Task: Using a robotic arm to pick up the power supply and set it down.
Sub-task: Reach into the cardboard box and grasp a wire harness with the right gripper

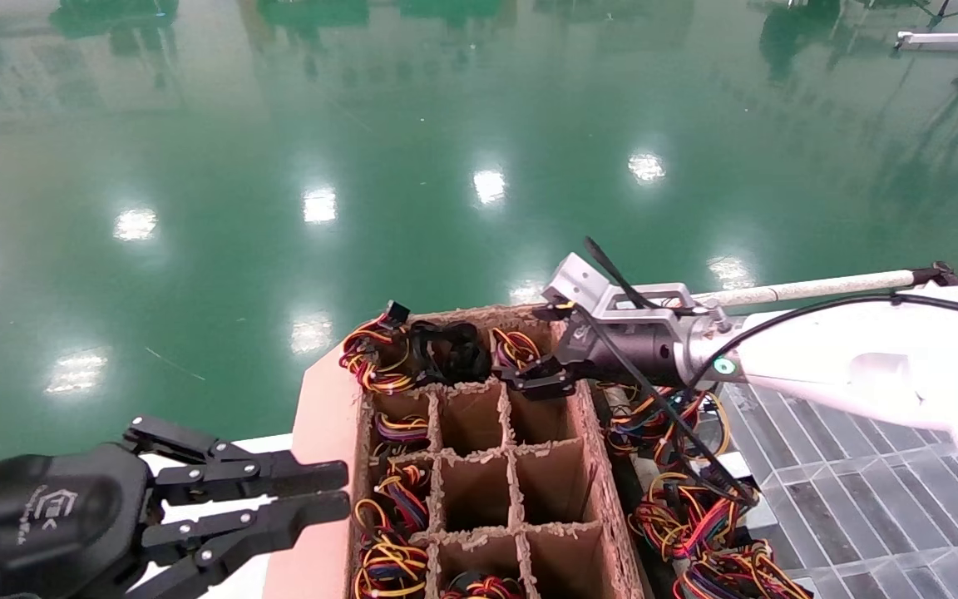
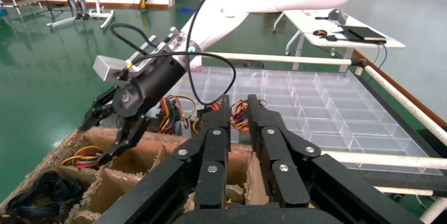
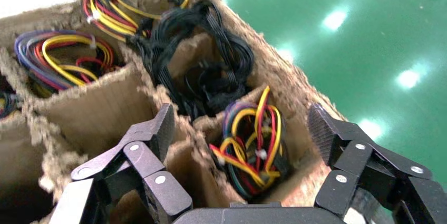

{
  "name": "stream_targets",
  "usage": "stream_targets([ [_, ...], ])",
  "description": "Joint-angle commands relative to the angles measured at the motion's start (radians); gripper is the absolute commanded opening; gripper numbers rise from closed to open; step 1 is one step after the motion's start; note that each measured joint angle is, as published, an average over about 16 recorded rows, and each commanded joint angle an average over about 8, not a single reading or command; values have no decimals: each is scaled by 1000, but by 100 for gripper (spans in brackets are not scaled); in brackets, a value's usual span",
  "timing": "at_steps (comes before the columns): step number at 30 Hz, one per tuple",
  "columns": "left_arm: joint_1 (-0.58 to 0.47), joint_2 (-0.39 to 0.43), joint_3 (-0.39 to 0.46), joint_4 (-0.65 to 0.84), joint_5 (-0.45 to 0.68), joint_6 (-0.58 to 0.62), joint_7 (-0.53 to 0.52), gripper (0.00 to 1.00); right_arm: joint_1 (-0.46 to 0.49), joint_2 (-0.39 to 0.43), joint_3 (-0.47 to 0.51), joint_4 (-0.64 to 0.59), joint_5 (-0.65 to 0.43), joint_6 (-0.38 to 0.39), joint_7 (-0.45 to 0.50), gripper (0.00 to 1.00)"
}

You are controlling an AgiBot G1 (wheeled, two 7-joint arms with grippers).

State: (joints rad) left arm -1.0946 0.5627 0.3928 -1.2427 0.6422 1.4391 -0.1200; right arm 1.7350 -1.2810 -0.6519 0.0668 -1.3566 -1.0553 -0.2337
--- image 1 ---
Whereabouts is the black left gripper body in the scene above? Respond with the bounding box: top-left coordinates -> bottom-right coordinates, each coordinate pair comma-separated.
0,443 -> 156,599

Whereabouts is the black cable bundle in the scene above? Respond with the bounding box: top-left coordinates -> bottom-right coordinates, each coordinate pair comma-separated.
408,320 -> 492,385

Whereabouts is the bundle of coloured wires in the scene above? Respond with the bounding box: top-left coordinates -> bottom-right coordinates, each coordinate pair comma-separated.
353,532 -> 432,599

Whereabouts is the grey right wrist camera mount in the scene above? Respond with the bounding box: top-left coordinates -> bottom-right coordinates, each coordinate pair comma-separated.
541,252 -> 725,334

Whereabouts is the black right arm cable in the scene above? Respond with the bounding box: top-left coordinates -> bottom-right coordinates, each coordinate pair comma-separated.
687,291 -> 958,392

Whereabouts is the power supply with black connector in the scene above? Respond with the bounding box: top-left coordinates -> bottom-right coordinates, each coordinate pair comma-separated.
339,301 -> 423,394

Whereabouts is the cardboard divider box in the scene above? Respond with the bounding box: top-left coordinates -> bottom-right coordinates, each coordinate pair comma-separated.
263,304 -> 648,599

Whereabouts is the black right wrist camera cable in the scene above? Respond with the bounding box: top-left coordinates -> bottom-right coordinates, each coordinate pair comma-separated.
575,237 -> 758,504

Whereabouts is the power supply with red wires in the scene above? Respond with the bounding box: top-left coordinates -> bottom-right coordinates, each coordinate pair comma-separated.
491,327 -> 545,373

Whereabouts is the white pipe rail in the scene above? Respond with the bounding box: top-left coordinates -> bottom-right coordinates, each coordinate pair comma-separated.
691,262 -> 958,310

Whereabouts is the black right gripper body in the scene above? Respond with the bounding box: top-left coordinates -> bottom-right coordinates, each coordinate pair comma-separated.
558,319 -> 689,389

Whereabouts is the power supply with coloured wires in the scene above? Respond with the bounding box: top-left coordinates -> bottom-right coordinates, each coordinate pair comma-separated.
672,539 -> 812,599
354,462 -> 432,535
629,470 -> 779,560
600,383 -> 733,468
373,413 -> 430,457
444,571 -> 523,599

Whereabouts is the clear plastic grid tray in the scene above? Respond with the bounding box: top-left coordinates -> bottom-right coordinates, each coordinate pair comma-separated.
728,379 -> 958,599

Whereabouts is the grey metal floor stand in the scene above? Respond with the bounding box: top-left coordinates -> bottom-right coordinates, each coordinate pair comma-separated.
895,25 -> 958,55

